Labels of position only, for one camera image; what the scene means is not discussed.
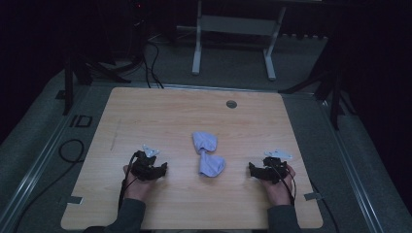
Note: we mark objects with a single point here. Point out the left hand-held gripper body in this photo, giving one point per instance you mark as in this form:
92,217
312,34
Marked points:
144,165

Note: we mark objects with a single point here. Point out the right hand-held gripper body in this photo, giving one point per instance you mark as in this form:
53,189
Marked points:
273,168

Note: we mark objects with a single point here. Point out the person's right hand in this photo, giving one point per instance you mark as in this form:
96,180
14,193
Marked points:
278,192

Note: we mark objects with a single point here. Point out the person's left hand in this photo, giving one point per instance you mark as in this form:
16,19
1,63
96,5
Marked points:
137,189

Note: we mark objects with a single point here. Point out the light purple cloth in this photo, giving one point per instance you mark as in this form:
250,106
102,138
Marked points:
207,155

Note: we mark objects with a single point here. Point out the grey tape piece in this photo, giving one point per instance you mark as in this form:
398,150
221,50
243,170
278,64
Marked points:
74,200
313,196

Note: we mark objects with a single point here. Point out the grey table grommet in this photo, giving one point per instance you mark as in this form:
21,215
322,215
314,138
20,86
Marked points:
231,104

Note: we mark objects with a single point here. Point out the black tripod stand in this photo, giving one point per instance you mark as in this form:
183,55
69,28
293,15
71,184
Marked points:
330,87
84,73

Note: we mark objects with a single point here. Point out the white metal stand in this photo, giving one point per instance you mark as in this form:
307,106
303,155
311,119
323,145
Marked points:
233,26

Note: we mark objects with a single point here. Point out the metal floor rail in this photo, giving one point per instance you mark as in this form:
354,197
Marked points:
30,181
353,181

